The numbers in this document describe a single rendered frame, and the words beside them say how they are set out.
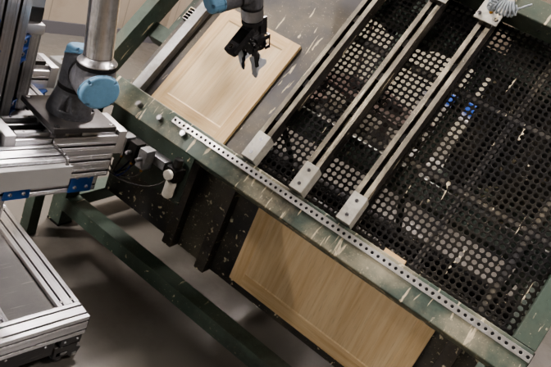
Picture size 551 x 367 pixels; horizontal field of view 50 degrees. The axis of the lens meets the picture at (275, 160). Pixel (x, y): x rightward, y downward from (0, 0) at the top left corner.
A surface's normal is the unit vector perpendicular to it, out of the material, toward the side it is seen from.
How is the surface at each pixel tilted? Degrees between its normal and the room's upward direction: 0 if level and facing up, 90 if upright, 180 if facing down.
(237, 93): 53
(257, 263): 90
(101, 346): 0
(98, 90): 98
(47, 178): 90
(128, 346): 0
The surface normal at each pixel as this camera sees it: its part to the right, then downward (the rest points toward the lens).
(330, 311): -0.51, 0.16
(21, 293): 0.36, -0.85
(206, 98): -0.20, -0.37
